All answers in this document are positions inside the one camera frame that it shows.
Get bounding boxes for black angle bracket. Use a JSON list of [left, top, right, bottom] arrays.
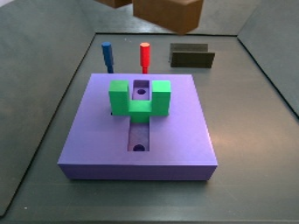
[[170, 43, 215, 68]]

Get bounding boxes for blue peg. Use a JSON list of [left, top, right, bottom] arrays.
[[102, 42, 114, 74]]

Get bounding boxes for brown T-shaped block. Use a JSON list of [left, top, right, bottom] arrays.
[[95, 0, 203, 35]]

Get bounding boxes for red peg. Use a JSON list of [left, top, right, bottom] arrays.
[[141, 42, 151, 74]]

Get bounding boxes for purple base board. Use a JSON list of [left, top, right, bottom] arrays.
[[59, 73, 218, 180]]

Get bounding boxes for green U-shaped block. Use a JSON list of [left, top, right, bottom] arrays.
[[109, 80, 173, 123]]

